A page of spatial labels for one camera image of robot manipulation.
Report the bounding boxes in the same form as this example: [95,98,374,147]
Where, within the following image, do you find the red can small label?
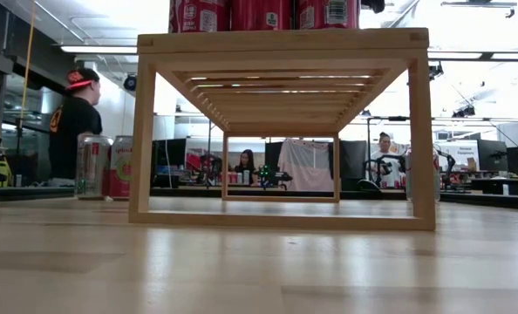
[230,0,296,31]

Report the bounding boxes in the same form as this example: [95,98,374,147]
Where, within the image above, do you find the white cloth cover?
[277,138,335,192]

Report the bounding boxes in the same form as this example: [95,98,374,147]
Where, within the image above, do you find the red can white labels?
[167,0,232,34]

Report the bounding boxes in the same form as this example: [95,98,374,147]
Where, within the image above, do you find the black partition panel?
[339,140,369,180]

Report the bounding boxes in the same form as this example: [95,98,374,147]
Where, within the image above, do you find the wooden slatted shelf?
[127,26,437,232]

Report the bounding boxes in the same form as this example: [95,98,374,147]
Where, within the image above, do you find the person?
[47,67,104,187]
[234,148,260,187]
[370,131,406,188]

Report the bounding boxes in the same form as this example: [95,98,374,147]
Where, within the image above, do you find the red can barcode label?
[294,0,361,31]

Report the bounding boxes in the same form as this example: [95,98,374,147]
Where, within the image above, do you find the yellow power cable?
[17,0,37,127]

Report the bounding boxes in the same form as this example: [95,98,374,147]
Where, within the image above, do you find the red white seltzer can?
[106,134,134,200]

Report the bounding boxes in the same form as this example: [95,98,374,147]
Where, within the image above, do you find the white sign board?
[435,140,481,174]

